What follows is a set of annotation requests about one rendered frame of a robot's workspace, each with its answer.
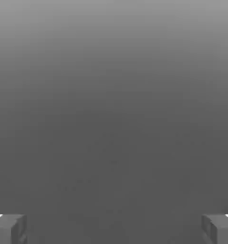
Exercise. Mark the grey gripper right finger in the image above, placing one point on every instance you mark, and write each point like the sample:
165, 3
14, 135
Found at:
222, 230

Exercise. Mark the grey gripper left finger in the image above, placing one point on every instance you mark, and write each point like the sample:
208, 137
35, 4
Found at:
5, 230

